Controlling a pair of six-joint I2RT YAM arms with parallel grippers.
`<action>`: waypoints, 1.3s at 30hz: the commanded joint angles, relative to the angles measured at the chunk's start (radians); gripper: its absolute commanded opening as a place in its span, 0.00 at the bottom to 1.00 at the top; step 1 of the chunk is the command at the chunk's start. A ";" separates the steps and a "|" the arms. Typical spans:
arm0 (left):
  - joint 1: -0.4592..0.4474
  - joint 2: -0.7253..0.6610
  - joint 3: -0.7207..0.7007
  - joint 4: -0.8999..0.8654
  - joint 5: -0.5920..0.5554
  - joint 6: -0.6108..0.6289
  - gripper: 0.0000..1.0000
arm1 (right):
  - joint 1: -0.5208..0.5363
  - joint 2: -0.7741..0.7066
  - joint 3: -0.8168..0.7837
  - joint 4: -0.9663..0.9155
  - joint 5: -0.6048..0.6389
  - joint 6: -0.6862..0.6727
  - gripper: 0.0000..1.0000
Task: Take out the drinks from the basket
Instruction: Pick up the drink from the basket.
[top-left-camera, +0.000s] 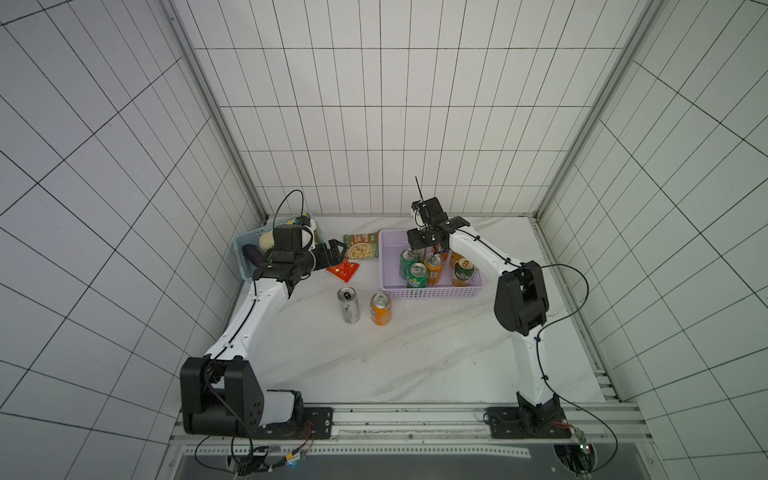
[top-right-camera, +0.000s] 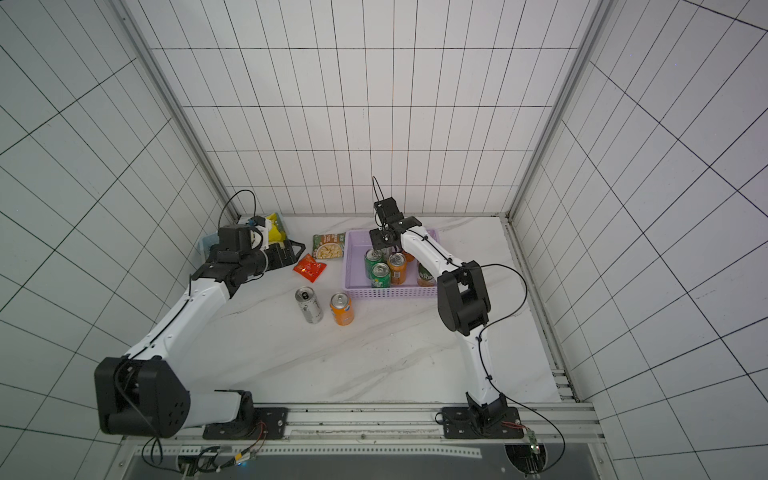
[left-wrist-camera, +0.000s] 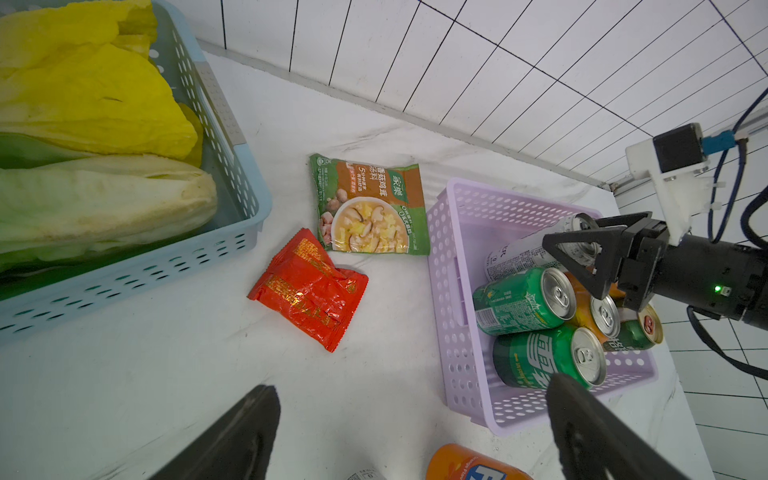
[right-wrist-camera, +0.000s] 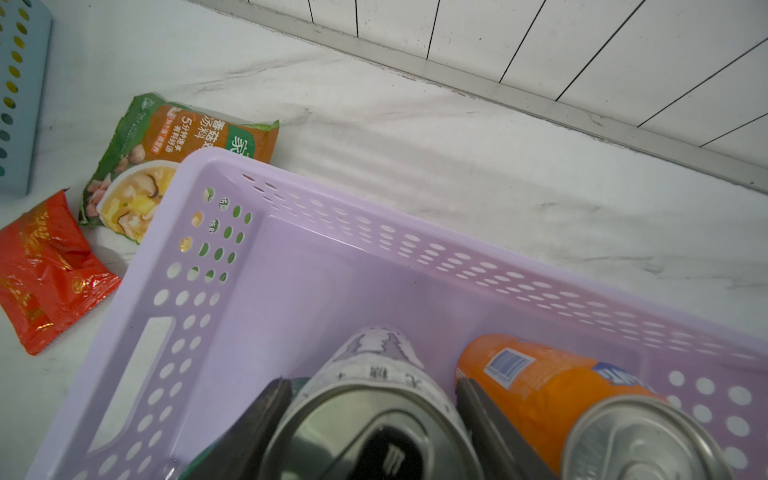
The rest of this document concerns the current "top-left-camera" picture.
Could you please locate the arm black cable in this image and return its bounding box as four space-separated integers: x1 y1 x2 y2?
455 227 619 475
191 188 316 475

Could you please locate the green Sprite can front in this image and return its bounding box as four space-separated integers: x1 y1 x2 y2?
406 262 429 288

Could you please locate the green lettuce cabbage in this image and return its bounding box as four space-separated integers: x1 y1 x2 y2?
258 230 275 253

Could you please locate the blue plastic basket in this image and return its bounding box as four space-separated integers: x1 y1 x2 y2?
231 213 327 280

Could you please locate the silver white drink can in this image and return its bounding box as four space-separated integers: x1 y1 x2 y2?
337 286 361 324

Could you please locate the aluminium mounting rail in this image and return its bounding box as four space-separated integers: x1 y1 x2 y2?
171 403 652 461

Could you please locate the orange gold can right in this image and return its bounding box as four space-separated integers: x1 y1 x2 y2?
450 251 462 268

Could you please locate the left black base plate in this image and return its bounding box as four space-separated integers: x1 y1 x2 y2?
261 407 334 440

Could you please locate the green sprite can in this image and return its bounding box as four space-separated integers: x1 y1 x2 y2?
406 262 429 288
399 249 420 281

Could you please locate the green Sprite can rear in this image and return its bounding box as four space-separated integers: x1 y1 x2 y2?
399 249 420 281

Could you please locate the green soup mix packet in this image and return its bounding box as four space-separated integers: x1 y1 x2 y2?
343 232 379 261

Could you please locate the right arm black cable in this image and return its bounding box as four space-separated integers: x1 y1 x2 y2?
455 227 619 475

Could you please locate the yellow napa cabbage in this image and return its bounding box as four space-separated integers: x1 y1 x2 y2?
294 213 317 243

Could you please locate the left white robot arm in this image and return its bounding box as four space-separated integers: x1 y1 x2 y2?
180 223 347 441

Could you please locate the purple eggplant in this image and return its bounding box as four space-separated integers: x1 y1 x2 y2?
241 244 264 268

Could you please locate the green gold can right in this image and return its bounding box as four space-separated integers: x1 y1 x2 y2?
451 257 475 287

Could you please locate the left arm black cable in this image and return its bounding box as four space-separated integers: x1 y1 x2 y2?
191 188 316 475

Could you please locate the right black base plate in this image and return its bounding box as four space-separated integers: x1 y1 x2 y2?
483 393 572 440

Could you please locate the red snack packet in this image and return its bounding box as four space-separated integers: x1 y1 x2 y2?
327 259 360 283

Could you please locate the purple plastic basket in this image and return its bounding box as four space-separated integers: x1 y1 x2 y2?
377 229 485 301

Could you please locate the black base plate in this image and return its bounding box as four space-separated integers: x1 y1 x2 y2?
483 393 572 440
261 407 334 440

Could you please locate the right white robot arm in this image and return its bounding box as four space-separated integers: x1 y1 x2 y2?
407 197 572 439

